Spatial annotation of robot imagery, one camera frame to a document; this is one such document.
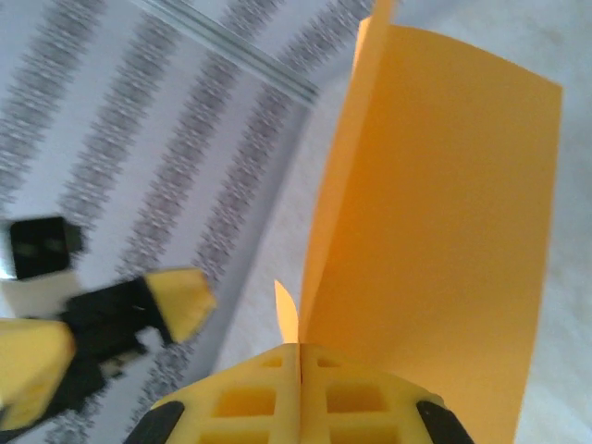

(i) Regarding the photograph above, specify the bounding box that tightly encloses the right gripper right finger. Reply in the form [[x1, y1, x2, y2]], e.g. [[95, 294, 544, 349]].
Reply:
[[301, 344, 475, 444]]

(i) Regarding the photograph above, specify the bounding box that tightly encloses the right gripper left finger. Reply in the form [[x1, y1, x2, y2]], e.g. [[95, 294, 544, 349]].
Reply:
[[124, 344, 302, 444]]

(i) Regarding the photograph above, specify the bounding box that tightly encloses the orange paper sheet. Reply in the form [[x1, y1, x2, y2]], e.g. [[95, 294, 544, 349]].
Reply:
[[274, 0, 564, 444]]

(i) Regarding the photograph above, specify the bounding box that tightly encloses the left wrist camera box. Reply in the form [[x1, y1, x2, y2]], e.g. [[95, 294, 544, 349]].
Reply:
[[0, 216, 85, 320]]

